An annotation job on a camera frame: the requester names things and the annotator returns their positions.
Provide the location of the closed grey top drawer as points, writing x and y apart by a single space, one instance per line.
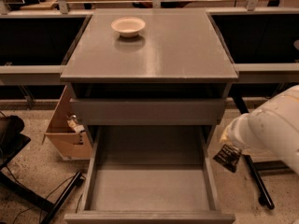
148 111

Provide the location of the black office chair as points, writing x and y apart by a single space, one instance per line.
12 141

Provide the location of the cardboard box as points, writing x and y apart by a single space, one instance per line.
69 144

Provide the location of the black stand leg bar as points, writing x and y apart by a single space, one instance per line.
73 181

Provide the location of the black chair base leg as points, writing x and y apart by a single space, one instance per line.
264 198

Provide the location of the black rxbar chocolate wrapper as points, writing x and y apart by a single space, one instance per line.
228 157

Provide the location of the open grey middle drawer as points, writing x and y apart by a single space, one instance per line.
149 175

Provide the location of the grey drawer cabinet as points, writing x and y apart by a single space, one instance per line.
149 86

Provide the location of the white paper bowl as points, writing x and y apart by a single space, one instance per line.
128 26

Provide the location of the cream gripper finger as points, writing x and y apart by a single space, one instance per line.
227 136

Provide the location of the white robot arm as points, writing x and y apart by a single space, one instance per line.
274 124

